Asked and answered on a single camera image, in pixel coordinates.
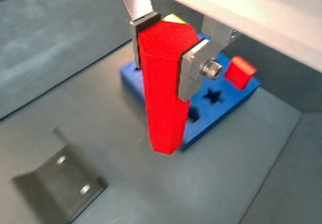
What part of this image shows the tall red hexagon peg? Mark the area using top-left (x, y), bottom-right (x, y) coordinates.
top-left (139, 21), bottom-right (199, 154)

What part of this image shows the short red rounded block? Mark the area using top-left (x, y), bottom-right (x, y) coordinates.
top-left (224, 56), bottom-right (257, 90)

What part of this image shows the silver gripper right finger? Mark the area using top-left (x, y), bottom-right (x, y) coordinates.
top-left (178, 17), bottom-right (239, 102)

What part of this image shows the grey metal angle bracket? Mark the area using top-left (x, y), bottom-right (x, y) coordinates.
top-left (11, 128), bottom-right (108, 224)

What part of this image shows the yellow arch block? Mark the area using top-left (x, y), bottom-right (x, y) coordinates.
top-left (163, 14), bottom-right (184, 24)

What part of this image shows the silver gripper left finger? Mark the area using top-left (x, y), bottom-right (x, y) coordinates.
top-left (123, 0), bottom-right (162, 68)

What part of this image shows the blue shape sorter board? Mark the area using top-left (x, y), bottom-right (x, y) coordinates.
top-left (119, 33), bottom-right (262, 152)

